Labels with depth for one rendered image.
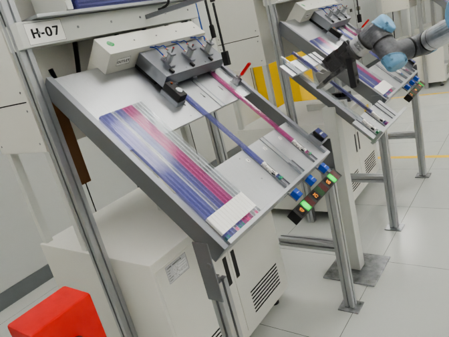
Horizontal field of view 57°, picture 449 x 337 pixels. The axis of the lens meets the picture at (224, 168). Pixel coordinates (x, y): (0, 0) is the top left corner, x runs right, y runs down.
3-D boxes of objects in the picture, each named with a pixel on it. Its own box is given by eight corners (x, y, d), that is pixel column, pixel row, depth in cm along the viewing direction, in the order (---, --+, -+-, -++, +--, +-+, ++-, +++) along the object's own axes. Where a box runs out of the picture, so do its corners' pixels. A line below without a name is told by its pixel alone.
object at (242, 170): (321, 158, 156) (325, 152, 154) (220, 249, 108) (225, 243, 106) (282, 126, 160) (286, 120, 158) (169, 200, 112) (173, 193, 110)
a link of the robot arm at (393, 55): (421, 54, 141) (405, 29, 144) (393, 62, 139) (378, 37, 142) (409, 68, 148) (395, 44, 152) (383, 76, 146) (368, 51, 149)
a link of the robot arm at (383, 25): (390, 29, 140) (378, 9, 143) (365, 50, 148) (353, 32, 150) (401, 32, 145) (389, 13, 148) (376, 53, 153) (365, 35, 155)
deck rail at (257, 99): (321, 162, 159) (331, 152, 155) (319, 164, 158) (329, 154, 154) (190, 53, 175) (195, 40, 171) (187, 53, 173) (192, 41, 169)
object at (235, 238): (319, 164, 158) (330, 152, 153) (220, 258, 109) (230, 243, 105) (317, 162, 158) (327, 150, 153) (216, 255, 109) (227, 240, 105)
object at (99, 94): (246, 102, 166) (251, 92, 163) (122, 163, 118) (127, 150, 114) (187, 53, 173) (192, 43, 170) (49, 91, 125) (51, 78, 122)
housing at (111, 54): (193, 61, 173) (206, 32, 164) (101, 89, 137) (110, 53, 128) (180, 50, 175) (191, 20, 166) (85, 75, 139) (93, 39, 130)
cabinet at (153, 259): (291, 297, 196) (264, 176, 177) (201, 419, 144) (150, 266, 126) (190, 276, 236) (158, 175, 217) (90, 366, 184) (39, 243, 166)
